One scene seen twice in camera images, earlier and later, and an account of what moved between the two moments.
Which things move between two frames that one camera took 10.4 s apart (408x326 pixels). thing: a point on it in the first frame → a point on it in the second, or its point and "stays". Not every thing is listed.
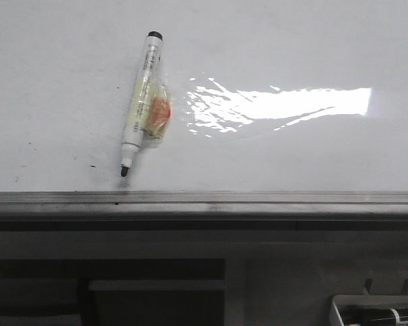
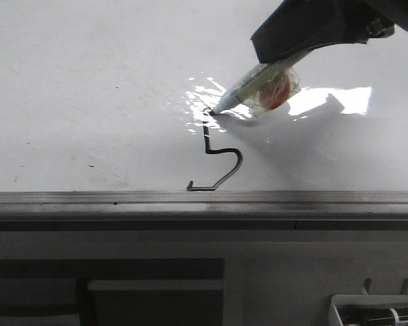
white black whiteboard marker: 150,106 → 269,85
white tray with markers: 379,310 stays
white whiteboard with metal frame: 281,110 stays
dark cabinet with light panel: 106,292 stays
